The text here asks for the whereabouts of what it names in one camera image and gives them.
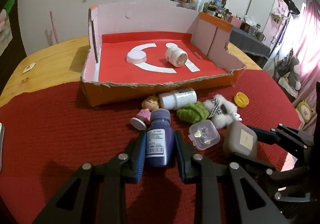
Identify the red ribbed table mat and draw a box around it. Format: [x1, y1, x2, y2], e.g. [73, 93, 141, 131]
[0, 69, 303, 224]

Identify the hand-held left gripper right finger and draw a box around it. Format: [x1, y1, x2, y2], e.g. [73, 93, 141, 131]
[175, 130, 288, 224]

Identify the small clear plastic box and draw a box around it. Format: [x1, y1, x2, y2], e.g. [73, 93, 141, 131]
[189, 119, 221, 151]

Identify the white pill bottle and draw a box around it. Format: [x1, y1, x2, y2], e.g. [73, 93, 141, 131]
[159, 88, 197, 110]

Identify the small paper card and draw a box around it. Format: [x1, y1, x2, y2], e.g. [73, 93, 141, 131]
[22, 62, 37, 74]

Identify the yellow bottle cap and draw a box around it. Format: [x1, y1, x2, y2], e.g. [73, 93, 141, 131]
[234, 92, 249, 108]

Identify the green frog plush toy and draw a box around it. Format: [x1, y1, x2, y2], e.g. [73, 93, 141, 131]
[296, 100, 318, 127]

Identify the pink curtain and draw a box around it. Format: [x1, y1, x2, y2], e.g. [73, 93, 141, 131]
[292, 0, 320, 105]

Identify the dark cloth covered table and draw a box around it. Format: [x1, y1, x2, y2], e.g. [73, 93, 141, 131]
[229, 25, 272, 58]

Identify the small doll figure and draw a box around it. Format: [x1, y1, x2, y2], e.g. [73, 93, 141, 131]
[130, 96, 160, 130]

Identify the green knitted scrunchie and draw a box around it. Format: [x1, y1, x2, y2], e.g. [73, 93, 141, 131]
[176, 102, 209, 124]

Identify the pink wardrobe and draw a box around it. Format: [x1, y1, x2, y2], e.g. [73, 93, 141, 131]
[262, 0, 293, 48]

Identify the pink box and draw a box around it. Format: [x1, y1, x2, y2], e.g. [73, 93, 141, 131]
[231, 15, 244, 28]

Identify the white jar with beige lid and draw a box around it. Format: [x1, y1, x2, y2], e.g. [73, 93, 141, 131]
[164, 47, 188, 67]

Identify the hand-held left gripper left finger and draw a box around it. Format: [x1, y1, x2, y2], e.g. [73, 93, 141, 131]
[32, 130, 147, 224]

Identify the orange cardboard box red inside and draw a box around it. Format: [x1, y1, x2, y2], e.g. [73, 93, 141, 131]
[80, 5, 247, 108]

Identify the grey rounded case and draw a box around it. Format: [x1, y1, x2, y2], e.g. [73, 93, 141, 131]
[222, 121, 258, 157]

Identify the pink stick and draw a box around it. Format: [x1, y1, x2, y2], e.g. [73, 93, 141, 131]
[49, 11, 58, 44]

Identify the white fridge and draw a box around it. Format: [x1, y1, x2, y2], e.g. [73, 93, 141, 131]
[245, 0, 277, 28]

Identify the purple bottle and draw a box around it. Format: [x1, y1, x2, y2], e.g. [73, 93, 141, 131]
[145, 109, 175, 167]

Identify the grey plush toy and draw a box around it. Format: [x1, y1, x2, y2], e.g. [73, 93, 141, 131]
[274, 49, 304, 98]

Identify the white fluffy bunny hair clip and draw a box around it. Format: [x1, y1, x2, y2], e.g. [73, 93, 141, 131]
[204, 94, 242, 129]

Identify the white round jar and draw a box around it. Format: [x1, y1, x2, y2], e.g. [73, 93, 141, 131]
[126, 50, 147, 64]

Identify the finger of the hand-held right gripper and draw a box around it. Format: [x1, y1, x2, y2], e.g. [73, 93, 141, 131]
[230, 153, 308, 190]
[246, 123, 314, 151]

